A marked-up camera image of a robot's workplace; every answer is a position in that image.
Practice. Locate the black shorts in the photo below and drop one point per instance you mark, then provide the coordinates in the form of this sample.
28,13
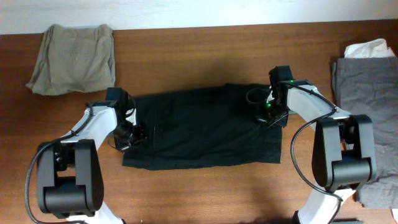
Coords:
204,127

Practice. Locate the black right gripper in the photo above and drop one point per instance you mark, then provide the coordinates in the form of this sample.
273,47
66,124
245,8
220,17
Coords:
267,116

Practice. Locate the white cloth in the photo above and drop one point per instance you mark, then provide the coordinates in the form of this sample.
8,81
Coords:
373,49

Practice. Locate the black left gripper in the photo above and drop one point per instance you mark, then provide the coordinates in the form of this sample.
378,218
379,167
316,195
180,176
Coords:
134,137

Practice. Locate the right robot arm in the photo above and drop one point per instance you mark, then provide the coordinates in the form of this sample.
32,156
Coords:
343,157

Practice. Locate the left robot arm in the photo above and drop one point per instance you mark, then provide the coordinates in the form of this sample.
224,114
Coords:
69,179

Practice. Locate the folded khaki shorts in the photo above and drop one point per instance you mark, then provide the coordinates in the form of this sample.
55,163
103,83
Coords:
74,59

